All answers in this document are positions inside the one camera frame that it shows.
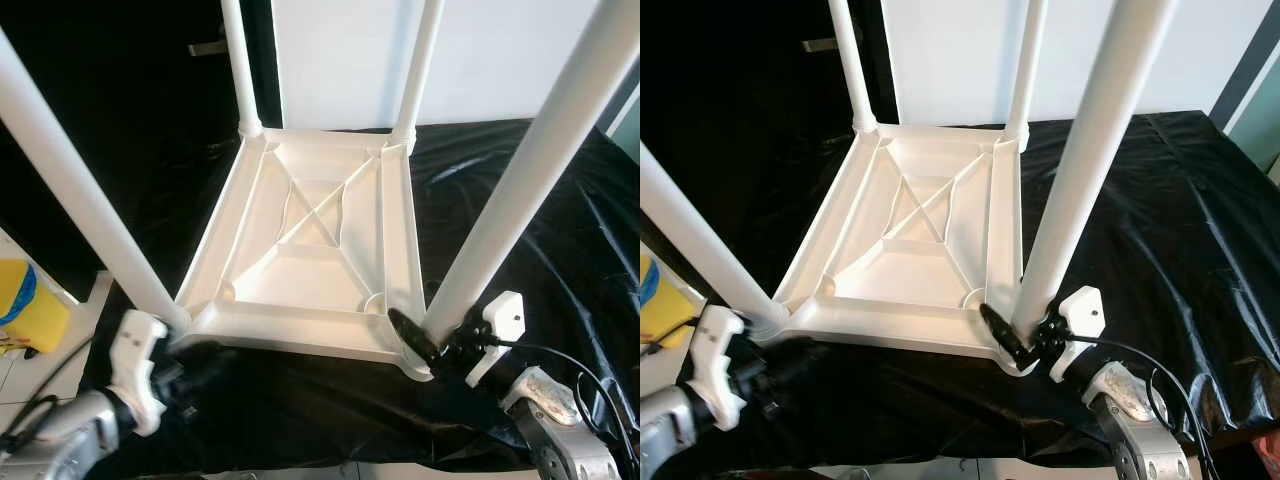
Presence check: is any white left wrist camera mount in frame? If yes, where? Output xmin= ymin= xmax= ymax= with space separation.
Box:
xmin=695 ymin=305 xmax=749 ymax=431
xmin=105 ymin=310 xmax=171 ymax=436

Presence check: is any black plastic table cover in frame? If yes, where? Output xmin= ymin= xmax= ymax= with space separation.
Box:
xmin=640 ymin=110 xmax=1280 ymax=471
xmin=75 ymin=120 xmax=640 ymax=476

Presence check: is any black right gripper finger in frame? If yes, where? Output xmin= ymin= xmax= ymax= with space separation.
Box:
xmin=980 ymin=303 xmax=1031 ymax=363
xmin=388 ymin=308 xmax=441 ymax=365

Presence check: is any black door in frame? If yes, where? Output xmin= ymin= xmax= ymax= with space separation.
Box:
xmin=0 ymin=0 xmax=281 ymax=301
xmin=640 ymin=0 xmax=896 ymax=296

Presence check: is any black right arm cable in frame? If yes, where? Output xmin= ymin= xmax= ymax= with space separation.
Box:
xmin=490 ymin=340 xmax=640 ymax=471
xmin=1075 ymin=335 xmax=1216 ymax=471

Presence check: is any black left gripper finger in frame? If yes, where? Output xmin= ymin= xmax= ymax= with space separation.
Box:
xmin=185 ymin=345 xmax=241 ymax=386
xmin=770 ymin=340 xmax=826 ymax=379

